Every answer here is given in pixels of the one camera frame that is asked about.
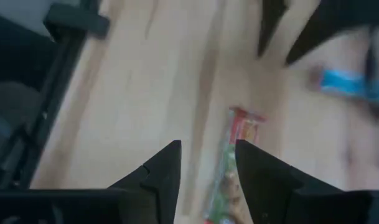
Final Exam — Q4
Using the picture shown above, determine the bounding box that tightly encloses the blue red-trim granola bar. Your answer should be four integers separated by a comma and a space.
307, 65, 379, 108

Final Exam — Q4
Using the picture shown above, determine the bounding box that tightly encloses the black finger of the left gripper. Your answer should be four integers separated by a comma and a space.
256, 0, 286, 59
284, 0, 379, 67

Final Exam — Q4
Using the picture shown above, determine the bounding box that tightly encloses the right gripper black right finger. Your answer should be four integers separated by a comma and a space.
235, 139, 342, 224

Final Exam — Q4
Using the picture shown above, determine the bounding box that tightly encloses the black aluminium table frame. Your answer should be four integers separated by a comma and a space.
0, 2, 111, 190

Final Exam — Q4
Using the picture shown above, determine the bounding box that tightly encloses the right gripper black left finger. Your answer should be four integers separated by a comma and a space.
108, 139, 182, 224

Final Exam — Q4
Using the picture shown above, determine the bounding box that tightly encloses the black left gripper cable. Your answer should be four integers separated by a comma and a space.
365, 27, 378, 119

